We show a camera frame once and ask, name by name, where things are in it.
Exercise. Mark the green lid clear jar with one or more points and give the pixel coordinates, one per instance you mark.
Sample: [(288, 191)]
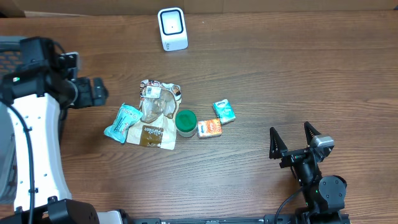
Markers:
[(186, 123)]

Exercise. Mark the white barcode scanner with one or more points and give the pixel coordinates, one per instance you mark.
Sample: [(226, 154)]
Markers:
[(172, 28)]

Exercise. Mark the orange tissue pack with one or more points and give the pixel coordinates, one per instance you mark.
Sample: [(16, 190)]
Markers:
[(209, 128)]

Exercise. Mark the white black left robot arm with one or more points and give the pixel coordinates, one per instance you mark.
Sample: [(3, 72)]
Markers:
[(38, 94)]

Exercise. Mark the brown cardboard backdrop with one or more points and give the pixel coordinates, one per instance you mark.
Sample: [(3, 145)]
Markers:
[(18, 8)]

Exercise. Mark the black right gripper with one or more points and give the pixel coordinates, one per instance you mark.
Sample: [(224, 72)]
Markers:
[(278, 148)]

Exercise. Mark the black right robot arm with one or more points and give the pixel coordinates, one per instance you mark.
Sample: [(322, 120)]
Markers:
[(324, 195)]

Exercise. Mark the teal tissue pack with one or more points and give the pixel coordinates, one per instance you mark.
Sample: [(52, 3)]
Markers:
[(224, 111)]

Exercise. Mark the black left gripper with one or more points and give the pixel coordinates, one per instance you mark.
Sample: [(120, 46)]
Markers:
[(85, 84)]

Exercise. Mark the mint green wipes pack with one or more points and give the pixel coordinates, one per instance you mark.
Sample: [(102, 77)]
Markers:
[(126, 117)]

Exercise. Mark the clear bag bread package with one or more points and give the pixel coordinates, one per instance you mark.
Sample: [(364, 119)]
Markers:
[(159, 105)]

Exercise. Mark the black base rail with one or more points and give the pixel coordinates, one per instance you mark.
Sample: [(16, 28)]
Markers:
[(217, 221)]

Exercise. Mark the dark grey mesh basket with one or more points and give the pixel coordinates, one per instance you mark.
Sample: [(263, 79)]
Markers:
[(8, 149)]

